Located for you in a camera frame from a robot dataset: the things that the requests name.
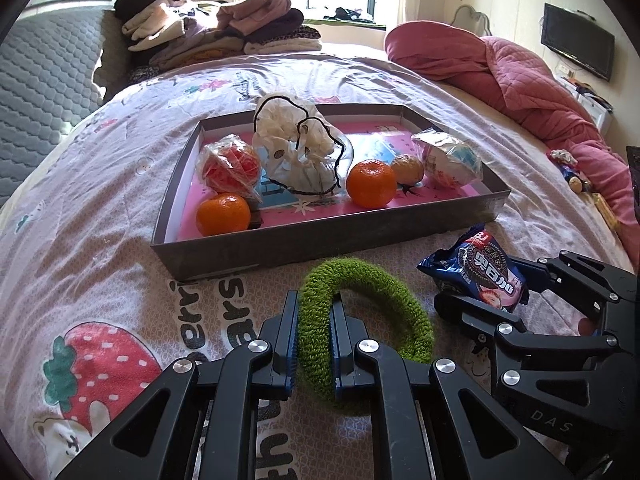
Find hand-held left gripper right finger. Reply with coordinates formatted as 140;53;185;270
330;292;571;480

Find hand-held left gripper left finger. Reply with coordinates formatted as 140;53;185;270
55;290;301;480

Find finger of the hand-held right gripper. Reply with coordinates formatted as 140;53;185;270
433;291;529;357
514;251;640;322

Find blue cookie packet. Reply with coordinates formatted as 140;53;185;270
417;223;530;308

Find green fuzzy ring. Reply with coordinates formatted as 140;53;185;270
296;257;435;403

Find grey shallow cardboard box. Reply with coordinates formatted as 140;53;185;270
151;103;512;282

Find orange tangerine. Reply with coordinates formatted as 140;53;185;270
196;193;252;237
346;158;398;209

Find plastic-wrapped toy egg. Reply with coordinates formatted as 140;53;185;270
195;134;263;198
411;127;485;192

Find brown walnut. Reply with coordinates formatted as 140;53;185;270
390;154;426;184

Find yellow packet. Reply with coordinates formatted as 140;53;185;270
592;192;622;232

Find small blue toy figure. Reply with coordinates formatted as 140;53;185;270
560;164;594;194

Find white drawer cabinet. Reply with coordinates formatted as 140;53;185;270
560;75;614;133

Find pink quilted comforter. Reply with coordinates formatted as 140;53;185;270
384;21;640;238

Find black television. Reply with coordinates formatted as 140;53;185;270
541;3;616;82

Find dark clothes on windowsill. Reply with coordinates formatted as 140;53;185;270
332;7;374;24

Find pile of folded clothes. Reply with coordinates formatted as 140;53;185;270
114;0;323;86

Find green windowsill mat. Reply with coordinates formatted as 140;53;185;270
304;17;389;29

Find grey quilted headboard cover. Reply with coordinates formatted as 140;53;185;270
0;7;121;206

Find white heart-shaped wire frame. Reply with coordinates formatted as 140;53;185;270
452;4;494;37

